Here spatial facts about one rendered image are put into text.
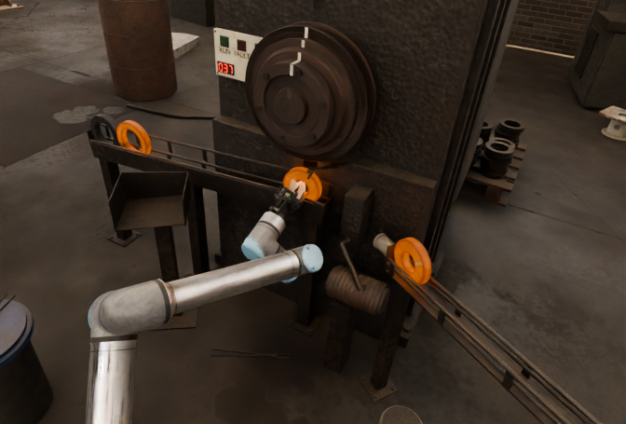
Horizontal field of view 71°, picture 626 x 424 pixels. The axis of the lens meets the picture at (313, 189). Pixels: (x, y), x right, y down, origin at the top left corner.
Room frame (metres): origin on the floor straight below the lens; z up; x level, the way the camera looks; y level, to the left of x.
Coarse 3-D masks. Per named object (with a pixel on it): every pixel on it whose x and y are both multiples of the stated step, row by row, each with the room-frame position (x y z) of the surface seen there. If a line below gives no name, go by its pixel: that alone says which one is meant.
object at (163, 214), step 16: (128, 176) 1.47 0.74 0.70; (144, 176) 1.49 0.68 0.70; (160, 176) 1.50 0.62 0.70; (176, 176) 1.51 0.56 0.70; (112, 192) 1.33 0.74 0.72; (128, 192) 1.47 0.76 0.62; (144, 192) 1.48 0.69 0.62; (160, 192) 1.49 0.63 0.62; (176, 192) 1.51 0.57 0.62; (112, 208) 1.29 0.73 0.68; (128, 208) 1.41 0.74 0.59; (144, 208) 1.41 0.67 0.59; (160, 208) 1.42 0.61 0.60; (176, 208) 1.42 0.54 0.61; (128, 224) 1.31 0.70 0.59; (144, 224) 1.31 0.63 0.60; (160, 224) 1.32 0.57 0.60; (176, 224) 1.32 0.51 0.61; (160, 240) 1.37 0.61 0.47; (160, 256) 1.37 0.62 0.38; (176, 272) 1.39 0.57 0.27; (176, 320) 1.35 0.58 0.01; (192, 320) 1.35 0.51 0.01
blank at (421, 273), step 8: (400, 240) 1.14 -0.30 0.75; (408, 240) 1.11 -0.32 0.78; (416, 240) 1.11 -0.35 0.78; (400, 248) 1.14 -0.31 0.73; (408, 248) 1.10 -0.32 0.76; (416, 248) 1.08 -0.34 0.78; (424, 248) 1.08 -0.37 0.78; (400, 256) 1.13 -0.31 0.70; (408, 256) 1.13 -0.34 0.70; (416, 256) 1.06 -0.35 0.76; (424, 256) 1.06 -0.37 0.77; (400, 264) 1.12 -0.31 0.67; (408, 264) 1.12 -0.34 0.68; (416, 264) 1.06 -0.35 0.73; (424, 264) 1.04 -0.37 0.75; (408, 272) 1.08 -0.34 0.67; (416, 272) 1.05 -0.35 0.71; (424, 272) 1.03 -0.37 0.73; (416, 280) 1.04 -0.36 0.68; (424, 280) 1.03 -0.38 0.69
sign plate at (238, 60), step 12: (216, 36) 1.73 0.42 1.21; (228, 36) 1.70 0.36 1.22; (240, 36) 1.68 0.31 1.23; (252, 36) 1.66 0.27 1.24; (216, 48) 1.73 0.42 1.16; (228, 48) 1.70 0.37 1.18; (252, 48) 1.66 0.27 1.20; (216, 60) 1.73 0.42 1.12; (228, 60) 1.71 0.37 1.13; (240, 60) 1.68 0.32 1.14; (216, 72) 1.73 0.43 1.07; (228, 72) 1.70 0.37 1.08; (240, 72) 1.68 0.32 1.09
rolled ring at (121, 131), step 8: (128, 120) 1.84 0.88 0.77; (120, 128) 1.83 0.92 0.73; (128, 128) 1.81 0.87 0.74; (136, 128) 1.79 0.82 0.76; (120, 136) 1.84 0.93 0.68; (144, 136) 1.79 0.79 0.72; (120, 144) 1.84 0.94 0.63; (128, 144) 1.84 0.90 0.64; (144, 144) 1.77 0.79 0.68; (144, 152) 1.78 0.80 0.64
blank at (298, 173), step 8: (296, 168) 1.46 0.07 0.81; (304, 168) 1.46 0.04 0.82; (288, 176) 1.46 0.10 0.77; (296, 176) 1.44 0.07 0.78; (304, 176) 1.43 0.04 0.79; (312, 176) 1.42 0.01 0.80; (288, 184) 1.46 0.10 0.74; (312, 184) 1.42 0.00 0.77; (320, 184) 1.43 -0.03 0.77; (312, 192) 1.41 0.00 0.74; (320, 192) 1.42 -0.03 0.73
